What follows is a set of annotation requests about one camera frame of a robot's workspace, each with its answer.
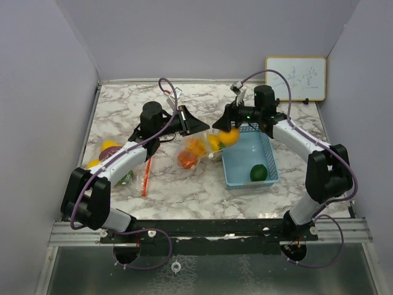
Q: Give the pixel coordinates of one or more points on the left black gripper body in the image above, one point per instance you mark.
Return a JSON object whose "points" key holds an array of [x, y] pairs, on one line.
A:
{"points": [[182, 123]]}

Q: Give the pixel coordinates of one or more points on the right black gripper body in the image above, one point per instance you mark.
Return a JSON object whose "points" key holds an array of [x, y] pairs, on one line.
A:
{"points": [[242, 114]]}

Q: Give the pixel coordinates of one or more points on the yellow orange peach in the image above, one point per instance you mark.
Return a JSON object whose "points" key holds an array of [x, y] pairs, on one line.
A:
{"points": [[229, 138]]}

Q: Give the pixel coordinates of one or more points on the orange bell pepper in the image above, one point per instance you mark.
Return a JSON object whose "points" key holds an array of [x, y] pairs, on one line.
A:
{"points": [[196, 146]]}

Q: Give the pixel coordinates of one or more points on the clear zip bag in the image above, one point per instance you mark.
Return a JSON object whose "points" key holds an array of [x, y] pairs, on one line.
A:
{"points": [[209, 154], [134, 181]]}

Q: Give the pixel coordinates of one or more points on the bumpy red orange tangerine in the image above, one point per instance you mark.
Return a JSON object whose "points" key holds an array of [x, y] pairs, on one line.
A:
{"points": [[187, 159]]}

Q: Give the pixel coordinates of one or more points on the purple sweet potato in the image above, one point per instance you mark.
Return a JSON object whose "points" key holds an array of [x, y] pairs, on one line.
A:
{"points": [[108, 152]]}

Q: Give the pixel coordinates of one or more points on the yellow bell pepper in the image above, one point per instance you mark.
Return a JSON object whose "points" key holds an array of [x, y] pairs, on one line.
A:
{"points": [[214, 142]]}

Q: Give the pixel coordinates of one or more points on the green yellow mango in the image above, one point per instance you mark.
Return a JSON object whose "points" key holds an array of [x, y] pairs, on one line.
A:
{"points": [[126, 179]]}

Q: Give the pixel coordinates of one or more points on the clear zip top bag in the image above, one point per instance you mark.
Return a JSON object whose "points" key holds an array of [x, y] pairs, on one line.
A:
{"points": [[134, 181]]}

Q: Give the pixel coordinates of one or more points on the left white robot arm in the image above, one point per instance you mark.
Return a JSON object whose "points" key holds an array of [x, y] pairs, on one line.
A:
{"points": [[87, 198]]}

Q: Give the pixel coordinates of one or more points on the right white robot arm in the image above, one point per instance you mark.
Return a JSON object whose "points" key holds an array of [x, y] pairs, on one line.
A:
{"points": [[328, 172]]}

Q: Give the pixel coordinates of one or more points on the light blue plastic basket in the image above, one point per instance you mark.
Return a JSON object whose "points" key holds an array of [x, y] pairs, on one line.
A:
{"points": [[253, 148]]}

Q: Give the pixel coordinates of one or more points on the small whiteboard with writing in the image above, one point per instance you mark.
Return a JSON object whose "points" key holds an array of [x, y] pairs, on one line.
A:
{"points": [[306, 76]]}

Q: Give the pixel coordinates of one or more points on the green avocado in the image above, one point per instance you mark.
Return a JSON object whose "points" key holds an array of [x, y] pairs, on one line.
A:
{"points": [[258, 173]]}

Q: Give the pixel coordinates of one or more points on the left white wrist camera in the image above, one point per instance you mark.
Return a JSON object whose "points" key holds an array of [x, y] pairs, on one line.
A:
{"points": [[171, 97]]}

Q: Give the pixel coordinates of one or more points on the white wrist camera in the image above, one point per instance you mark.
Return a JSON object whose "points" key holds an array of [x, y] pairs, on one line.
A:
{"points": [[171, 97], [237, 89]]}

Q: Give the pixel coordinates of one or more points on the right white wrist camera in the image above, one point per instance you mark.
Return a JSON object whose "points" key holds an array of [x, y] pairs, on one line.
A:
{"points": [[237, 89]]}

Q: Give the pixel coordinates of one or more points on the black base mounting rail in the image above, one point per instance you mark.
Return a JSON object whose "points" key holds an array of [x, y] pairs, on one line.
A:
{"points": [[210, 236]]}

